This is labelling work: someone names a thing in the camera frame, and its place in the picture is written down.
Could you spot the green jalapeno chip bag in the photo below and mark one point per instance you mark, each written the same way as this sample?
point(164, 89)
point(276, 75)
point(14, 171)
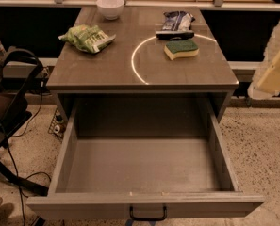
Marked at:
point(90, 39)

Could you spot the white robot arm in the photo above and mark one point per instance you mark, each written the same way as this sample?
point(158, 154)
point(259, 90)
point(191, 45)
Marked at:
point(266, 79)

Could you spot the open grey top drawer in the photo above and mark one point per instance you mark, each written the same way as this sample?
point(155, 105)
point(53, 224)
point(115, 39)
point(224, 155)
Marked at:
point(147, 153)

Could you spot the grey wooden cabinet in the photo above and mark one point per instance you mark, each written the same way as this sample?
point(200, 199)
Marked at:
point(135, 61)

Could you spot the yellow green sponge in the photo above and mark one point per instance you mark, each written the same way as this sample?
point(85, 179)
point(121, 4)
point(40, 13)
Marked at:
point(181, 48)

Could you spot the white ceramic bowl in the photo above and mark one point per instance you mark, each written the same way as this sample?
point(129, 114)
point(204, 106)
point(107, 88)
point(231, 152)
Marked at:
point(110, 9)

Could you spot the black office chair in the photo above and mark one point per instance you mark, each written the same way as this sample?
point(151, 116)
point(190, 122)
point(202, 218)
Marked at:
point(13, 112)

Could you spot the wire basket with bottles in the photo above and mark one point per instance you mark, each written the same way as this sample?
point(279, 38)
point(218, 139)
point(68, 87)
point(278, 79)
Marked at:
point(57, 126)

